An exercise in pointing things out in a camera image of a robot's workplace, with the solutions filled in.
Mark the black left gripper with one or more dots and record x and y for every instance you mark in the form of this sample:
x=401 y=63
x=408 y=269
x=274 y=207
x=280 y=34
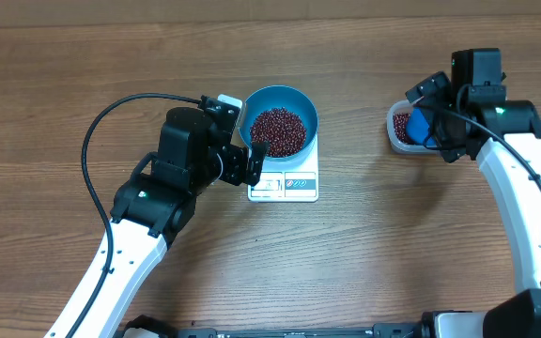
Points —
x=236 y=175

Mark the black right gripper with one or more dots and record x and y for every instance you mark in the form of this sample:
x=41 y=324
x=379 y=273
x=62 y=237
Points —
x=451 y=150

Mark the blue plastic scoop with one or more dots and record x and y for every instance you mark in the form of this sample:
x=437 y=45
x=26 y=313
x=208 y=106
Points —
x=417 y=129

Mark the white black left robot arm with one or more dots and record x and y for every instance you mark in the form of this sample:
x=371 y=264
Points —
x=151 y=208

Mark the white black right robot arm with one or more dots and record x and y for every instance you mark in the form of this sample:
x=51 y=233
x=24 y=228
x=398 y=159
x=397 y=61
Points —
x=468 y=114

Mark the red beans in bowl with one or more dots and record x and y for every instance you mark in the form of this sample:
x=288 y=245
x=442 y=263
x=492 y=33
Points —
x=282 y=130

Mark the white digital kitchen scale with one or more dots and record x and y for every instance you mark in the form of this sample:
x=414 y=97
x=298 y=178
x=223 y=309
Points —
x=293 y=180

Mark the teal blue bowl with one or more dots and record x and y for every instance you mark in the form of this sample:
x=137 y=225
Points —
x=277 y=96

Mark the red adzuki beans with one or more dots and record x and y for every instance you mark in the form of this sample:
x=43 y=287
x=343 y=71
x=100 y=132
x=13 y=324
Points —
x=401 y=121

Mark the clear plastic food container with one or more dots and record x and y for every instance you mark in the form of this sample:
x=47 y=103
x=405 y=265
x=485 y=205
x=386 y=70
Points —
x=404 y=106

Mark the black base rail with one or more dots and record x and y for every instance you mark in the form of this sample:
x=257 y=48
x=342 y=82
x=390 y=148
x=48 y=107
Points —
x=146 y=326

